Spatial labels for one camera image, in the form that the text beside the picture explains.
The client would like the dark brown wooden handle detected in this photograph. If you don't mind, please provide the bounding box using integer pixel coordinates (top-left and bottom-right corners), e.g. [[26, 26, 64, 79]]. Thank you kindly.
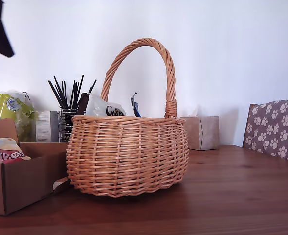
[[77, 92, 89, 115]]

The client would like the purple paw print cloth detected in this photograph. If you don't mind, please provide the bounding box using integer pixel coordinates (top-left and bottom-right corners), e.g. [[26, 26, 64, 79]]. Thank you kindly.
[[244, 98, 288, 163]]

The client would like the white Galaxy egg bag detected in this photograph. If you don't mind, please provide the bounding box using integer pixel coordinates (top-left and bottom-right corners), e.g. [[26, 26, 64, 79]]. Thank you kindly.
[[85, 93, 127, 118]]

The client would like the thin black stick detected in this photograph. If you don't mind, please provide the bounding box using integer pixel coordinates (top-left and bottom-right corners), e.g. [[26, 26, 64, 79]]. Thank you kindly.
[[64, 81, 69, 110], [52, 75, 67, 110], [60, 80, 68, 110], [86, 78, 97, 97], [69, 80, 76, 110], [74, 74, 85, 110], [47, 80, 64, 110], [72, 82, 80, 110]]

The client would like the brown cardboard box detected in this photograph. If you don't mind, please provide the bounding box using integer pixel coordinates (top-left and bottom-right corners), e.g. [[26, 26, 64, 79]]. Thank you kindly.
[[0, 118, 70, 216]]

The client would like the wire utensil holder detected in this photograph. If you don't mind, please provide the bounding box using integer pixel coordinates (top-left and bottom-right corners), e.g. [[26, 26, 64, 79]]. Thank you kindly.
[[59, 107, 87, 143]]

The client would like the blue Terry's orange egg bag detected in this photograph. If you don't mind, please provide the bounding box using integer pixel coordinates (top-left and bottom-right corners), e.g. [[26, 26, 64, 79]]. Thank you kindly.
[[130, 92, 142, 118]]

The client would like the yellow green plastic packet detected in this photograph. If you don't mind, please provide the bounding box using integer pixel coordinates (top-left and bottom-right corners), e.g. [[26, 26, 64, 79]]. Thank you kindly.
[[0, 90, 36, 143]]

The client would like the silver metal plate stand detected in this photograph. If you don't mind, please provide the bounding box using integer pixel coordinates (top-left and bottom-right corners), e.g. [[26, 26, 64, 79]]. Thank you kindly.
[[49, 110, 62, 143]]

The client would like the woven wicker basket with handle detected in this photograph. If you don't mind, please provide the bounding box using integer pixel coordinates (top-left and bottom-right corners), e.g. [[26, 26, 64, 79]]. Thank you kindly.
[[66, 38, 190, 198]]

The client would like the white printed paper card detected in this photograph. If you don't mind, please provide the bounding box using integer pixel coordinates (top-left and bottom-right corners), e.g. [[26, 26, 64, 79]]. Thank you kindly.
[[35, 110, 52, 143]]

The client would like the red cream Maltesers egg bag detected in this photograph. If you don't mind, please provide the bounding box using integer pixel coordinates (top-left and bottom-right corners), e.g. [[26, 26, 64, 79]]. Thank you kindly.
[[0, 137, 32, 164]]

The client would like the beige tissue box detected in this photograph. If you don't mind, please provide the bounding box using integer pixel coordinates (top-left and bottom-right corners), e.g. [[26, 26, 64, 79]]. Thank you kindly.
[[182, 116, 220, 151]]

